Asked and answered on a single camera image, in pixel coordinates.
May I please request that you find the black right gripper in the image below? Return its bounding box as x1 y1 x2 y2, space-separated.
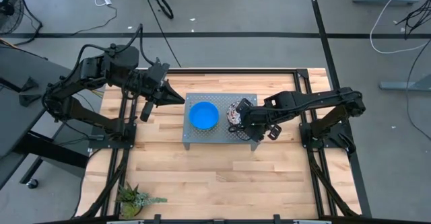
232 98 282 143

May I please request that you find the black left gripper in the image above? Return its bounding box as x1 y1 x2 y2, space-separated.
133 62 185 122

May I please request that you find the floral patterned mini bowl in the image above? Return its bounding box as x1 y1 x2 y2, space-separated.
226 99 242 126

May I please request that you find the light blue bowl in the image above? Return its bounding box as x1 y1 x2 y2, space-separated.
188 101 221 131

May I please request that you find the grey perforated metal shelf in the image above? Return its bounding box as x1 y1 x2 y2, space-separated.
183 93 261 152

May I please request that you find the artificial succulent plant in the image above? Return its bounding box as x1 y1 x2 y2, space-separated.
116 182 168 220

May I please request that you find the silver aluminium bar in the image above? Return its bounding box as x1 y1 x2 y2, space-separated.
106 219 145 224
292 219 333 224

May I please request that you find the black desk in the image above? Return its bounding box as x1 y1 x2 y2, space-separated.
0 45 89 191

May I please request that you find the black floor fan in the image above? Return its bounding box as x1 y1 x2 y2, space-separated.
0 0 26 36

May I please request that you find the long black cable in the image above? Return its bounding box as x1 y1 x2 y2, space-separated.
139 0 183 69

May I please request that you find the black aluminium frame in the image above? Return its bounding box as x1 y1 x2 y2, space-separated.
79 67 364 224

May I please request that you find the black coiled cable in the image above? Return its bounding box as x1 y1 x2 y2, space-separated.
154 0 175 20

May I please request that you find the black triangular bracket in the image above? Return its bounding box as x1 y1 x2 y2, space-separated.
20 77 40 93
18 94 43 108

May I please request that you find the black fan cable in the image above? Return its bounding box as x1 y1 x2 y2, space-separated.
15 0 44 46

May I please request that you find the white floor cable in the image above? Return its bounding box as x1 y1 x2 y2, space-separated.
369 0 431 55

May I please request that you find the thin black floor cable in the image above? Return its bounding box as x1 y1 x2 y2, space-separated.
405 38 431 141

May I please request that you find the black cable bundle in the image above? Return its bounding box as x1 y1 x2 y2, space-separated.
394 0 431 40

